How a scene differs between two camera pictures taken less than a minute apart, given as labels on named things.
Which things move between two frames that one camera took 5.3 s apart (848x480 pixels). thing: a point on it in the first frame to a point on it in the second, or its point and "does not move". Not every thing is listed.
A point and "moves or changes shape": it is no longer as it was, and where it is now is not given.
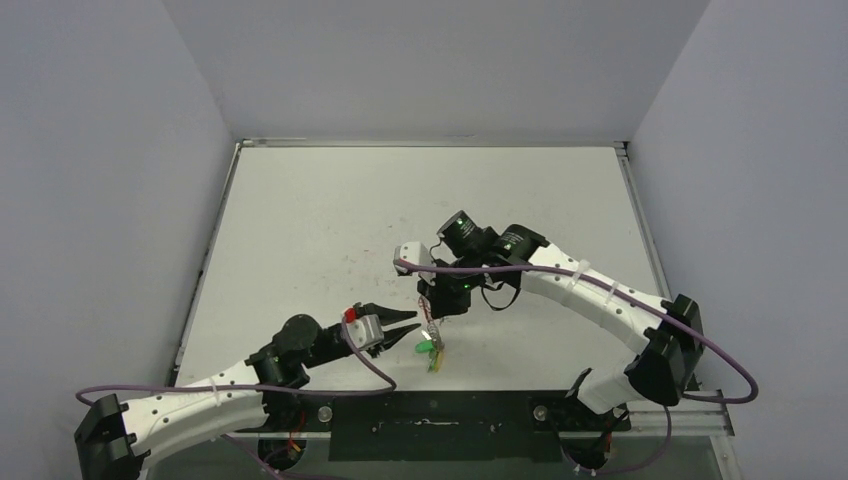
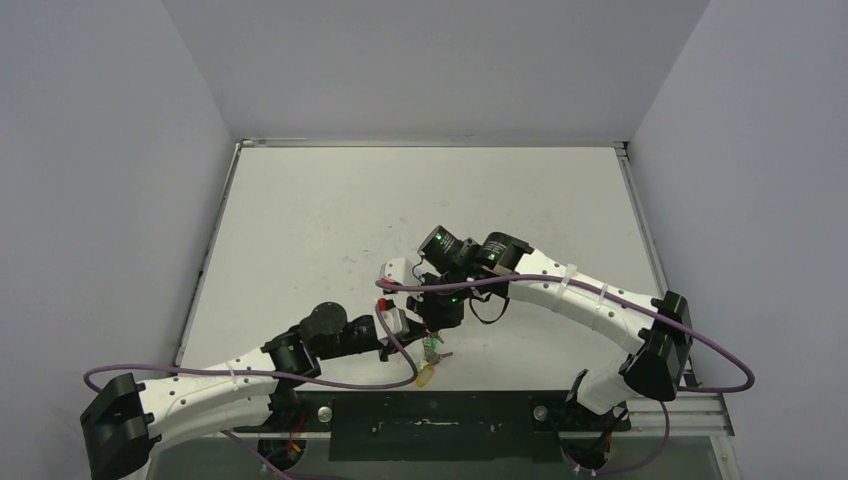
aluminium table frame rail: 700,412 does not move
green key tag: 424,346 moves or changes shape
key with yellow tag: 439,361 to 425,374
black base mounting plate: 442,426 does not move
